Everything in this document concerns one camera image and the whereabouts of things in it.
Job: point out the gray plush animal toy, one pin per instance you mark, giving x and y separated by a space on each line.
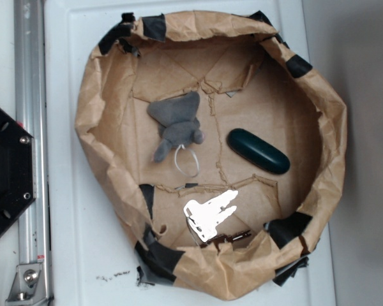
178 127

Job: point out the brown paper-lined bin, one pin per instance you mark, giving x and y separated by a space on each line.
247 77

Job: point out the dark green glasses case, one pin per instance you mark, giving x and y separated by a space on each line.
258 152

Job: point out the white tray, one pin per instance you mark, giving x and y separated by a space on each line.
93 261

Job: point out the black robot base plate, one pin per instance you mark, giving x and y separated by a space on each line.
16 171

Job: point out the metal corner bracket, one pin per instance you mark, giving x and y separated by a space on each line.
28 287

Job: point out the aluminum extrusion rail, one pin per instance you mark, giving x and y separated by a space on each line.
30 102

